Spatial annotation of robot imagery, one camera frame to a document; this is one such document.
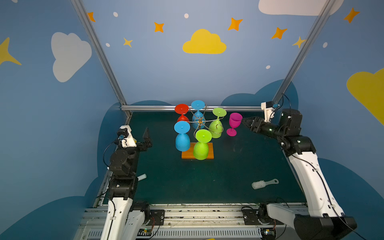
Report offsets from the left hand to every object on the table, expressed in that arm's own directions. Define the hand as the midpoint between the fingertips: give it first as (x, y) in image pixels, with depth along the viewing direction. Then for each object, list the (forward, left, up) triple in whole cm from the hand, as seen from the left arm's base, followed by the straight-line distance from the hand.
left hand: (135, 129), depth 65 cm
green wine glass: (-3, -30, -10) cm, 32 cm away
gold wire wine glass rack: (+10, -30, -4) cm, 32 cm away
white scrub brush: (-12, -65, -34) cm, 74 cm away
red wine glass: (+16, -20, -2) cm, 26 cm away
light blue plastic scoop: (-9, +4, -34) cm, 35 cm away
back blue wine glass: (+19, -28, -2) cm, 34 cm away
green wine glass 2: (+14, -39, -3) cm, 42 cm away
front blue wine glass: (+2, -21, -11) cm, 23 cm away
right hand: (+5, -50, +1) cm, 50 cm away
